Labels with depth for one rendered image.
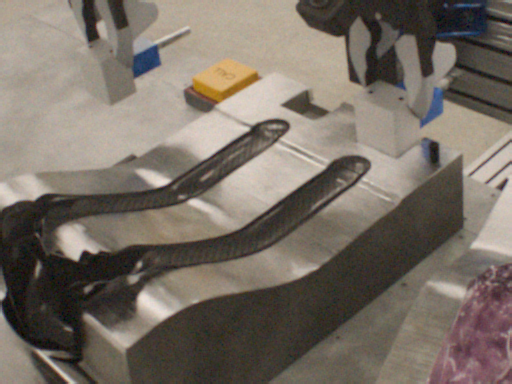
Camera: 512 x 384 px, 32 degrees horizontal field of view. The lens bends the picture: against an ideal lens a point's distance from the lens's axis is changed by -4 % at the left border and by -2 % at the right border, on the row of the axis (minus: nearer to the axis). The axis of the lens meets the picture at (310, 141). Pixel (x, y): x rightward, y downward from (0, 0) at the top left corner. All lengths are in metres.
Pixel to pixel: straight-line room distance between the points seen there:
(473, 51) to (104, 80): 0.52
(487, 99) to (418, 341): 0.65
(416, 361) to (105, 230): 0.28
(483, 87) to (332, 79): 1.53
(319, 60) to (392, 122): 2.06
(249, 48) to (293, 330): 2.30
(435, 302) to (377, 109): 0.22
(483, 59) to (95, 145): 0.52
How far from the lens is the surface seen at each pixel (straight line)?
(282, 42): 3.03
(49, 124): 1.21
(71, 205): 0.82
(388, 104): 0.84
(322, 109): 0.97
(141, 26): 0.97
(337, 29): 0.75
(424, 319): 0.69
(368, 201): 0.81
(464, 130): 2.50
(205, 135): 0.94
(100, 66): 0.97
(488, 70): 1.26
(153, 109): 1.18
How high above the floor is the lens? 1.38
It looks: 33 degrees down
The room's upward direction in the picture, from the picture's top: 8 degrees counter-clockwise
